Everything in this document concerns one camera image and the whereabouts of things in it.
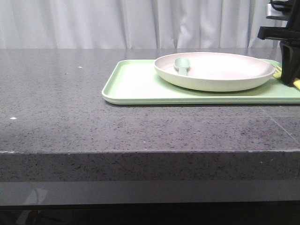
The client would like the beige round plate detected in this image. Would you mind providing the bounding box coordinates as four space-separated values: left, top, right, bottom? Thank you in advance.
154 52 276 92

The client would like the yellow plastic fork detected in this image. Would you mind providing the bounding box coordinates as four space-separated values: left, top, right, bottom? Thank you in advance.
273 66 300 89

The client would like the pale green spoon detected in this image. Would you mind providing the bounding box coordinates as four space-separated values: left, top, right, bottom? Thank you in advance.
174 57 190 75

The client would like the white pleated curtain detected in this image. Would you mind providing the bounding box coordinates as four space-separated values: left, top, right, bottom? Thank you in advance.
0 0 286 49

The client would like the light green rectangular tray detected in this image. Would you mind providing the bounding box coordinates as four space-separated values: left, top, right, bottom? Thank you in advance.
102 60 300 105

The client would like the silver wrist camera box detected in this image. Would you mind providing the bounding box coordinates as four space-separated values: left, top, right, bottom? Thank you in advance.
266 0 293 21

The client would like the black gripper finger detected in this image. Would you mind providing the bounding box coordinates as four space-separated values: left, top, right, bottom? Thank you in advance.
279 41 300 85

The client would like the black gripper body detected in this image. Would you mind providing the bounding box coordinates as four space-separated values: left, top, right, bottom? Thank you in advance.
257 0 300 42

